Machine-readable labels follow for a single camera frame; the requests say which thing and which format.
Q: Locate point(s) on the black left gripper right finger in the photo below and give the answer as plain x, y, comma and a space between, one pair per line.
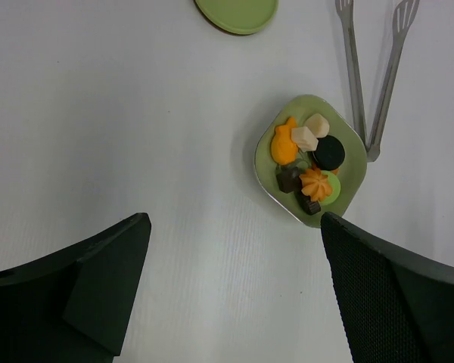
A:
395, 305

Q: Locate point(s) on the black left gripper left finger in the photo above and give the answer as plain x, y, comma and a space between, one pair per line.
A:
74, 305

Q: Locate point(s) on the orange swirl cookie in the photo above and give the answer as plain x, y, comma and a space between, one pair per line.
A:
315, 185

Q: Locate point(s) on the black sandwich cookie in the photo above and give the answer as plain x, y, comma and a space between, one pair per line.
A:
329, 154

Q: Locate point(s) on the brown chocolate cube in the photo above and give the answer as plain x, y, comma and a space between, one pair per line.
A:
289, 180

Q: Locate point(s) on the beige cube snack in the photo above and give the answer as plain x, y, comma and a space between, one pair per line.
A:
304, 139

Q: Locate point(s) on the beige round snack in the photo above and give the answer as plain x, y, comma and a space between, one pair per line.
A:
318, 125

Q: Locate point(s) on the metal serving tongs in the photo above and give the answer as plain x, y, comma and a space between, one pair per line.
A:
399, 16

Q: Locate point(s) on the green square lunch box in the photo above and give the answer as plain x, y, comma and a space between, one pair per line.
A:
350, 174

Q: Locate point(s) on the small brown chocolate piece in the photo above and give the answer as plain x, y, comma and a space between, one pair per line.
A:
306, 204

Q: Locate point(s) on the orange round snack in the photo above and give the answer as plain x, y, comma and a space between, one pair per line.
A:
334, 171

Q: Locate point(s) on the green round lid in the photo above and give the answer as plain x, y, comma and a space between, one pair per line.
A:
239, 17

